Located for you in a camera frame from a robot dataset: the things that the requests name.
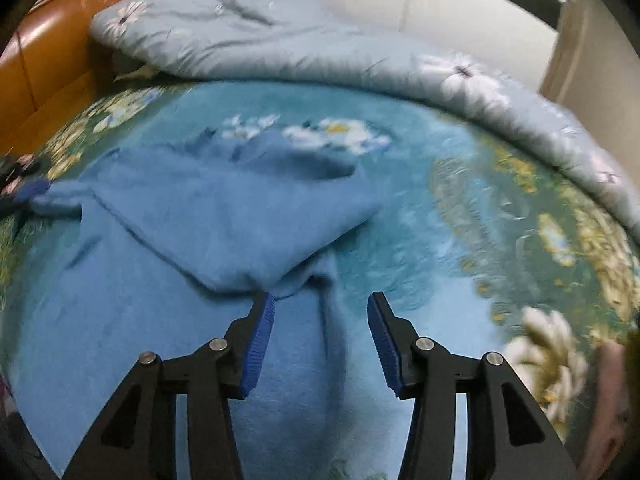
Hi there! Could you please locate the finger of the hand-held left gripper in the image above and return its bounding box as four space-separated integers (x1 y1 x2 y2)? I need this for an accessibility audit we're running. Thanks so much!
0 181 52 217
0 156 42 184

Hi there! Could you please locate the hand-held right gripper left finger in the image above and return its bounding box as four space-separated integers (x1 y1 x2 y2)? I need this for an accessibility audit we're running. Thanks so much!
62 291 277 480

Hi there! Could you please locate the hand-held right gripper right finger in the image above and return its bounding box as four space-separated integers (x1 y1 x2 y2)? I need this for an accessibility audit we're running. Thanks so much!
366 291 578 480

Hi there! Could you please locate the blue fleece garment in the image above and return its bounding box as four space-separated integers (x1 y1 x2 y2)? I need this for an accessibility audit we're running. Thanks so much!
10 132 416 480

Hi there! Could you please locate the teal floral blanket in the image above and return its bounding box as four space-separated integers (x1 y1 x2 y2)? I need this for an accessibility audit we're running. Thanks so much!
0 80 640 480

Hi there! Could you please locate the wooden headboard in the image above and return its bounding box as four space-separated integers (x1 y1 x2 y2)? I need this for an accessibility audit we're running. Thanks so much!
0 0 248 156

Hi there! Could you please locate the pillow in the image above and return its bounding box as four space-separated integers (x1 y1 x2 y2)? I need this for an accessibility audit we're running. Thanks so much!
112 62 162 84

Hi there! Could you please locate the light blue floral quilt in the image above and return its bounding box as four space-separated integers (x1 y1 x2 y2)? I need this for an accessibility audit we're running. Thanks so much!
89 0 640 238

